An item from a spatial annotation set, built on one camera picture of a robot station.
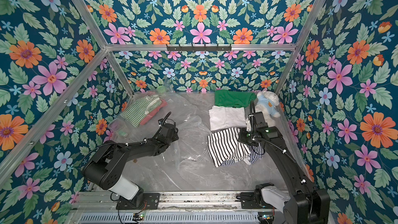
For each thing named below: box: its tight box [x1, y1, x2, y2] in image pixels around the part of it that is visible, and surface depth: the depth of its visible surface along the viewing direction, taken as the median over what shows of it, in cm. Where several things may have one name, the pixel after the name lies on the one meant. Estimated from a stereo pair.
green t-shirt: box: [214, 89, 257, 108], surface depth 115 cm
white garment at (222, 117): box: [208, 105, 248, 131], surface depth 106 cm
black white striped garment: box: [207, 127, 262, 168], surface depth 85 cm
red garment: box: [139, 99, 168, 126], surface depth 106 cm
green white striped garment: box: [120, 95, 162, 128], surface depth 107 cm
